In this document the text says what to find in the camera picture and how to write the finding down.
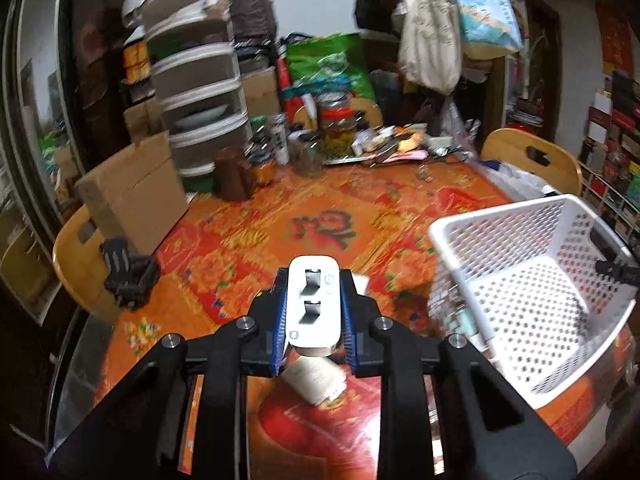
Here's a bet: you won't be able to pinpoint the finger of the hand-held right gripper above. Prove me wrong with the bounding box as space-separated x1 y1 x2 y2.
595 259 640 287

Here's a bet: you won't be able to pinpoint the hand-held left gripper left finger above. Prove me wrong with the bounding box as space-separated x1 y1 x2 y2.
47 267 292 480

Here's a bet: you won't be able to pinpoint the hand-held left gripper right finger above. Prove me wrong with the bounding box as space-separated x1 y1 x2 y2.
340 269 578 480

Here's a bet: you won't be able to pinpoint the white power adapter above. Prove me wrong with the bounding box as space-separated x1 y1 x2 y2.
285 255 343 358

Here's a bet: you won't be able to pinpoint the small white box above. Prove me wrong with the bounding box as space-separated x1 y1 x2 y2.
282 357 348 408

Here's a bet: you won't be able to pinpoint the white perforated plastic basket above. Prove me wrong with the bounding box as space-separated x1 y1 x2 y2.
427 194 638 411

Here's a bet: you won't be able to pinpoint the white cubby shelf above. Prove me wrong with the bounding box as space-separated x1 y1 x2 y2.
580 160 640 241

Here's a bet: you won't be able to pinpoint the white plastic bag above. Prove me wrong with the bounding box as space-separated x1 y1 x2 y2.
489 162 556 206

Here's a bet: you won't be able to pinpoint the small orange-filled jar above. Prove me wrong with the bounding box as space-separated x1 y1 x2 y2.
249 152 275 186

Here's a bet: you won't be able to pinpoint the brown ceramic mug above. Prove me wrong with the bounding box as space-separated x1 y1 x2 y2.
214 146 256 202

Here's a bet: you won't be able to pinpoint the stack of gift boxes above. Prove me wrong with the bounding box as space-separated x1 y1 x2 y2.
582 72 640 171

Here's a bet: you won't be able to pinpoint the empty glass jar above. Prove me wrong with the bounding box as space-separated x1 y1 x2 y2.
289 132 326 177

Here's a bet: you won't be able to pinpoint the white bottle with black label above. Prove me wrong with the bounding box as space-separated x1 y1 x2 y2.
270 115 291 166

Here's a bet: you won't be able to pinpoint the glass jar of pickled fruit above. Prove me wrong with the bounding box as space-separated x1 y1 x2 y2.
317 94 358 161

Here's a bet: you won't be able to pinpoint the brown cardboard box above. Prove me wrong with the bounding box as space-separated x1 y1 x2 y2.
75 130 191 258

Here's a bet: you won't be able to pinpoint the clear plastic bag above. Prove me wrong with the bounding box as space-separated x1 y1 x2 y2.
440 100 481 153

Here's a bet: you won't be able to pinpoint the potted plant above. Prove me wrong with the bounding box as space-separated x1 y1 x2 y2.
522 35 551 116

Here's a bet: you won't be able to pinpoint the cardboard carton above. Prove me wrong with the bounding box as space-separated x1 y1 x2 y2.
240 67 283 121

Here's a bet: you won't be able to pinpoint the green shopping bag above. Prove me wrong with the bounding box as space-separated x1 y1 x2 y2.
285 34 376 103

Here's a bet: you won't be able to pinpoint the grey tiered storage rack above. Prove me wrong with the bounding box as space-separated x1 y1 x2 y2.
142 0 253 181

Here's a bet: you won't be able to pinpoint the blue printed tote bag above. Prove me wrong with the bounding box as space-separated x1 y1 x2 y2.
445 0 526 58

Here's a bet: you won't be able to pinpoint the beige canvas tote bag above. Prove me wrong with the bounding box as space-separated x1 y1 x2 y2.
397 0 463 96

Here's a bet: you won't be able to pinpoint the orange boxes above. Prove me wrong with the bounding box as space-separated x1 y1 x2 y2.
122 40 151 83

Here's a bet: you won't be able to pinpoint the black fabric bag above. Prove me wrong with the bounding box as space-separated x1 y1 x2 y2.
225 0 278 43

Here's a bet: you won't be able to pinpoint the dark glass door cabinet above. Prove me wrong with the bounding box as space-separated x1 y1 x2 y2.
0 0 126 331

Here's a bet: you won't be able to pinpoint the white round fan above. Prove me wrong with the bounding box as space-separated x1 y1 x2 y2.
122 0 151 28

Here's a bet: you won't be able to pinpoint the black clamp mount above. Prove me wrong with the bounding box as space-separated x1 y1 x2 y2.
100 237 162 311

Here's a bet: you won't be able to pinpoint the red wall scroll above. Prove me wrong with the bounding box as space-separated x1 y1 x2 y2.
595 2 636 68

